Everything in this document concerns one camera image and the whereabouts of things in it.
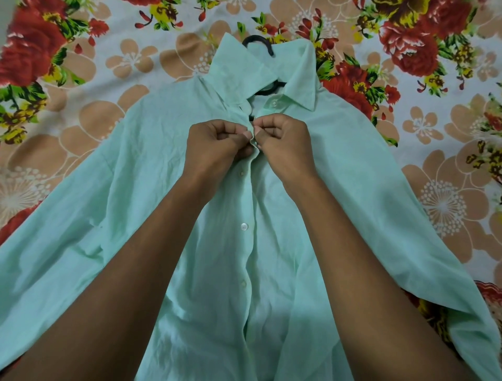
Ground red floral bedsheet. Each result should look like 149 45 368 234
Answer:
0 0 502 381

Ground mint green shirt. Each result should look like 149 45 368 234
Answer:
0 32 502 381

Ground person's left forearm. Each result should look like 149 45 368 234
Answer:
0 175 220 381

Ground person's left hand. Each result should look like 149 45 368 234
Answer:
181 119 256 198

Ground person's right hand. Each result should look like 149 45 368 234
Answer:
252 113 319 190

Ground person's right forearm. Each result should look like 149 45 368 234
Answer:
281 172 481 381

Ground black hanger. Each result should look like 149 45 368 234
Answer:
241 35 288 97

